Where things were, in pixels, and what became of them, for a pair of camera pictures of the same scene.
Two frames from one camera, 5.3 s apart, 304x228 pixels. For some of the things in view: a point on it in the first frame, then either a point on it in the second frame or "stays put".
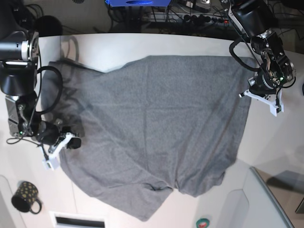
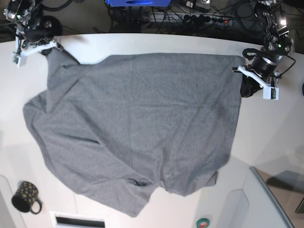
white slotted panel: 63,219 stays put
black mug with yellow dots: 27,193 stays put
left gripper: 47,133 -> 36,35
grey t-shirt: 149,127 stays put
